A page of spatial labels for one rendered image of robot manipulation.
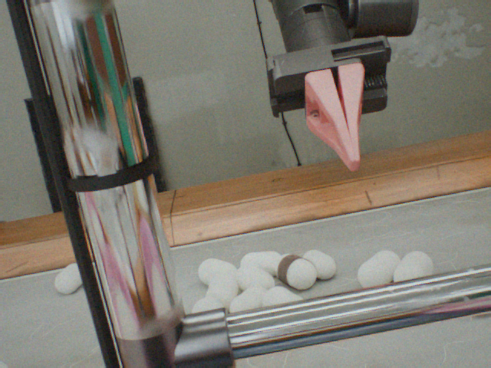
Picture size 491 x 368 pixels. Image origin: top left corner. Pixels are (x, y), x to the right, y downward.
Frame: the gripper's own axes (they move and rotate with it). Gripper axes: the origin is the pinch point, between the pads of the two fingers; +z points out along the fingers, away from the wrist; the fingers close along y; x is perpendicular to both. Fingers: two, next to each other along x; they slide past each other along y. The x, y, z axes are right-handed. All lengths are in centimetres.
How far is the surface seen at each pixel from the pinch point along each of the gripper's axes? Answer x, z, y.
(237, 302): -2.8, 11.3, -10.5
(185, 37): 127, -153, -20
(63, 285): 4.5, 4.0, -24.4
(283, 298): -4.1, 12.2, -7.6
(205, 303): -3.3, 11.2, -12.5
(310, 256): 0.8, 7.3, -4.9
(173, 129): 152, -131, -32
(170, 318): -23.8, 20.6, -11.5
